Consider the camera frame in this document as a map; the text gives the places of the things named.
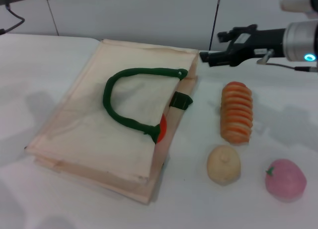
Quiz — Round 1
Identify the white handbag with green handles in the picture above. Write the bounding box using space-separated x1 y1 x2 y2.
24 39 199 205

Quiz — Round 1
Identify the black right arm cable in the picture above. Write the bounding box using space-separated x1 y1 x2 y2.
257 50 318 73

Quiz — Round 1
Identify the orange striped spiral bread toy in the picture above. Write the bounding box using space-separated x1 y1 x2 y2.
220 81 253 146

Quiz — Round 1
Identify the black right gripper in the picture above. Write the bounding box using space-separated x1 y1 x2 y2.
199 24 287 67

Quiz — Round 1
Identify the pink toy peach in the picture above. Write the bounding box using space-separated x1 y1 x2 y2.
264 158 307 204

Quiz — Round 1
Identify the beige toy potato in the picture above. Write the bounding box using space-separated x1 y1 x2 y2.
207 145 241 186

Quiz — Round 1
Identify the orange toy fruit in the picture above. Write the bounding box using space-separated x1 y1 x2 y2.
157 113 168 144

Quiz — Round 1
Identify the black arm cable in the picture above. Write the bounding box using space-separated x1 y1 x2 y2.
257 50 318 73
0 4 25 36

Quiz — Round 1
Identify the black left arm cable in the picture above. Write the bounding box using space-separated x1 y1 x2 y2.
0 4 25 36

